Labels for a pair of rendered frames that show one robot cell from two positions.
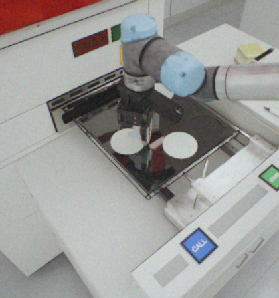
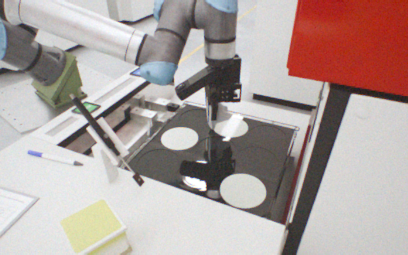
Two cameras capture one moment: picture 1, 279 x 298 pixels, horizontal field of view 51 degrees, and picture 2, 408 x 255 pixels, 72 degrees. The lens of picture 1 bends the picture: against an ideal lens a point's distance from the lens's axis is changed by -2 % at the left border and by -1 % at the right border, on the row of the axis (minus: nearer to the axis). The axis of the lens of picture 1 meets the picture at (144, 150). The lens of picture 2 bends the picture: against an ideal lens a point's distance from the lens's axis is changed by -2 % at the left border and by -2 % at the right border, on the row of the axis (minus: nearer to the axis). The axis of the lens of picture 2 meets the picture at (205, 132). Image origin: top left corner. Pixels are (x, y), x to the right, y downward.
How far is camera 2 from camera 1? 1.19 m
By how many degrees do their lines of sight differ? 91
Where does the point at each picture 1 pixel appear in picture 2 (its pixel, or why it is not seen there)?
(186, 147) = (171, 137)
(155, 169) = (191, 115)
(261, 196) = (99, 99)
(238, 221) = (117, 84)
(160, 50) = not seen: outside the picture
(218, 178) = (134, 132)
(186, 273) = not seen: hidden behind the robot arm
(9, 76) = not seen: hidden behind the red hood
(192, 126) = (174, 159)
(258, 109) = (91, 163)
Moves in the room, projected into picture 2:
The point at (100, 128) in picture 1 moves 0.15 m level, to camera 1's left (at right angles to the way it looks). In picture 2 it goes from (264, 128) to (304, 115)
